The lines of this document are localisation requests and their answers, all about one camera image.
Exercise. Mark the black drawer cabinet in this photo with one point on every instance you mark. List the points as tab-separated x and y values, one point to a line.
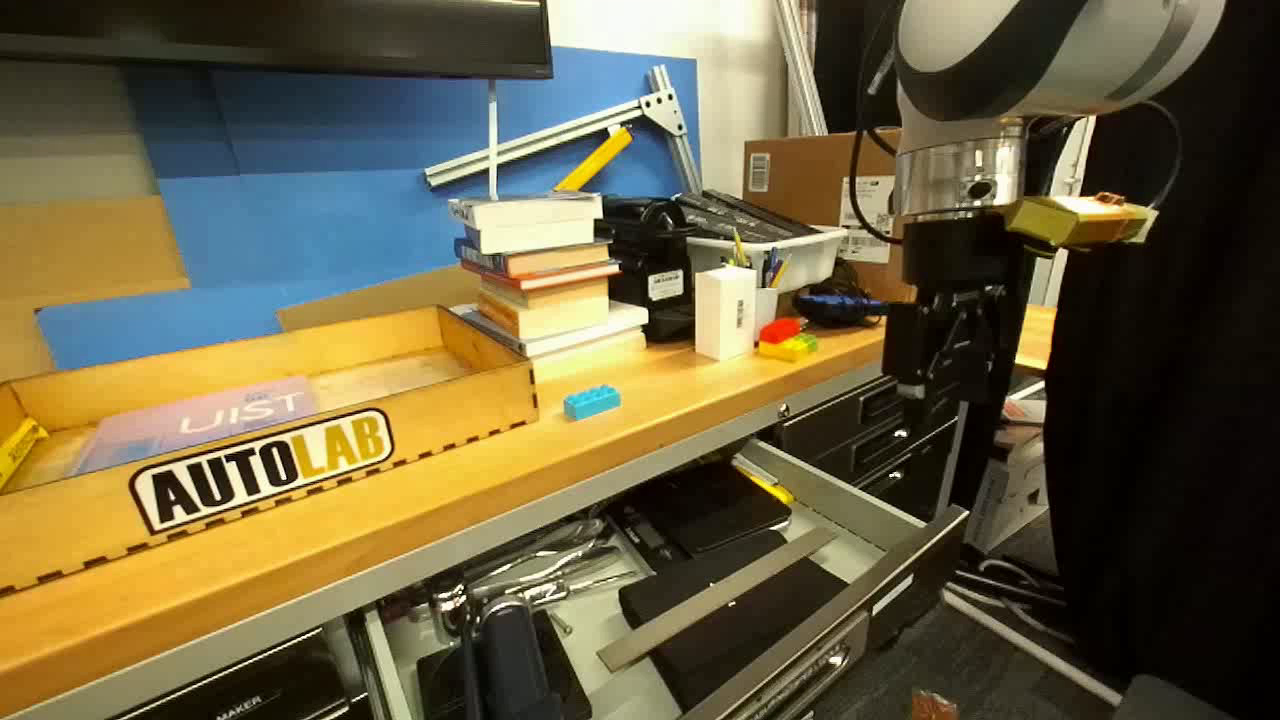
880	440

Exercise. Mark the black curtain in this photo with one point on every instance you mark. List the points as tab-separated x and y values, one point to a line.
1170	400

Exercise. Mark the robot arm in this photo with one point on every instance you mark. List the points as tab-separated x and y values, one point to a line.
1010	60

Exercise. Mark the blue toy block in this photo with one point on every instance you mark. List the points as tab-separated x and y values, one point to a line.
591	402

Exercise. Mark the large black case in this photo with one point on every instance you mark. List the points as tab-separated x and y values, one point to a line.
750	630

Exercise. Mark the white box on floor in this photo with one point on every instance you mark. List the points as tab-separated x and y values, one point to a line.
1005	480

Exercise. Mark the small black case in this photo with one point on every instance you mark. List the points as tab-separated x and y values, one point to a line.
715	505

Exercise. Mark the heap of metal tools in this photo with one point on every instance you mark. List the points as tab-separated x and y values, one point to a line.
545	565

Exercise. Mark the yellow and green toy block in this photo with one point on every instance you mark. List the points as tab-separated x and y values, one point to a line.
790	348

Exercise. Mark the grey metal bar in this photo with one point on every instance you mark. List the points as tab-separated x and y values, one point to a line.
715	598

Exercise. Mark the monitor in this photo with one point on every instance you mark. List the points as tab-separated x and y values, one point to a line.
280	35

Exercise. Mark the yellow bar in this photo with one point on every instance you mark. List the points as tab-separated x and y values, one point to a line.
596	158

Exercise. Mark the wooden tray with label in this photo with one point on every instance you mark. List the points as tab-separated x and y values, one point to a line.
300	470

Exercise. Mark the red toy block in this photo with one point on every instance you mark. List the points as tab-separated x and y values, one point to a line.
780	329

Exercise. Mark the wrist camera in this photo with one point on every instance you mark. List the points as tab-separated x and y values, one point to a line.
1075	218

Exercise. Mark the white bin with keyboard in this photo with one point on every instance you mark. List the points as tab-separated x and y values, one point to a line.
775	245

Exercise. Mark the aluminium frame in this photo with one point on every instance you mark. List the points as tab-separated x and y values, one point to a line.
560	130

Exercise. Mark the stack of books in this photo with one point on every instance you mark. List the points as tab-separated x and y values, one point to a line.
545	275

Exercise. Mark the black box with label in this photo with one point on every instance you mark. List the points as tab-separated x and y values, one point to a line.
652	265

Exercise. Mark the white cup of pens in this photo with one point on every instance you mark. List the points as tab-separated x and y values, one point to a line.
768	295

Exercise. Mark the cardboard box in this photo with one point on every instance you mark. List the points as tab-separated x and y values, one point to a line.
800	175

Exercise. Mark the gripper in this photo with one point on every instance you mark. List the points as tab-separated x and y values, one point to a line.
965	255

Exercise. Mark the blue and black tool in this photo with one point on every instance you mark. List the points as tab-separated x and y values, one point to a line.
838	306

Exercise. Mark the black closed drawer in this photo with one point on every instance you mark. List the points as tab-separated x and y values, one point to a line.
250	690

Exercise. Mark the blue foam board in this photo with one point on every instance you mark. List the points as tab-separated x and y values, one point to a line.
330	200

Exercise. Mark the brown cardboard sheet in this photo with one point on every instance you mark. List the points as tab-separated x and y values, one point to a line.
80	270

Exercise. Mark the bundle of aluminium bars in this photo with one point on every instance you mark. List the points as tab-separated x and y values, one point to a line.
802	60

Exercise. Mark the yellow packet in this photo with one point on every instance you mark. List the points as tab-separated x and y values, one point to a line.
14	447

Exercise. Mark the pink booklet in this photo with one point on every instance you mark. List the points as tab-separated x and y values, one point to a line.
200	420

